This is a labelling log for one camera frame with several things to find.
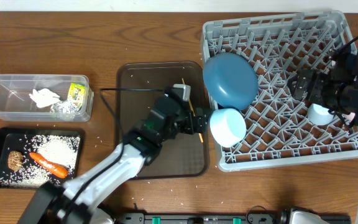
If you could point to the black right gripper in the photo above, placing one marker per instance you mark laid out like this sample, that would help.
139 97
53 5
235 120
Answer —
318 81

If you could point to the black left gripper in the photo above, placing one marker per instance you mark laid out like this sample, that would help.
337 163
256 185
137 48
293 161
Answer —
190 121

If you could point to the light blue plastic cup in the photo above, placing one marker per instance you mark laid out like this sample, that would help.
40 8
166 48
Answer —
319 115

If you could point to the wooden chopstick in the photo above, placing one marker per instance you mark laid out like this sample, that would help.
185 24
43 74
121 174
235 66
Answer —
191 108

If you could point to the light blue rice bowl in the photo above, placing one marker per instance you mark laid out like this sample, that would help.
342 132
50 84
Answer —
227 126

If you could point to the dark blue plate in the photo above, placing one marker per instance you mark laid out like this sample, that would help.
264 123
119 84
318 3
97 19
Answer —
230 81

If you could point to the aluminium foil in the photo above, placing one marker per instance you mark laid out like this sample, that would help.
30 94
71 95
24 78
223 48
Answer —
66 106

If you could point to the orange carrot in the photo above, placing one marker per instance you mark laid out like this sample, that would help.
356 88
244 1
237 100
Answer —
55 169

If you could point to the white tissue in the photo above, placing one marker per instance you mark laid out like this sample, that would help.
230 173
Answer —
44 97

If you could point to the brown food scrap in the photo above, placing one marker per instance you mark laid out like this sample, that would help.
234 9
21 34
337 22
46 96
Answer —
14 161

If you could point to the pink plastic cup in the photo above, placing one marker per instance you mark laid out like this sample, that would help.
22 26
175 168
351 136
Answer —
349 116

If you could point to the yellow green wrapper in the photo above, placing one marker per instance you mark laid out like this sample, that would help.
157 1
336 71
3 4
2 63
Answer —
76 94

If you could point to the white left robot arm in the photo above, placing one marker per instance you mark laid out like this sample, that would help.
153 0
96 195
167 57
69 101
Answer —
78 199

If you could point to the dark brown serving tray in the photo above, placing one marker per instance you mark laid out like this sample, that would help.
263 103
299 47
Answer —
186 155

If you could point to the spilled white rice pile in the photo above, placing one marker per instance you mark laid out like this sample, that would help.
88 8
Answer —
63 150

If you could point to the black tray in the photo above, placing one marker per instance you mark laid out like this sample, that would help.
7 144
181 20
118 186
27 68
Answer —
5 131

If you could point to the clear plastic bin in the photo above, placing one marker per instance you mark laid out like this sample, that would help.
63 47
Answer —
16 105

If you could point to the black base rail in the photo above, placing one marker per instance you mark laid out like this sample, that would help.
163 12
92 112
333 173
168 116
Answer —
255 218

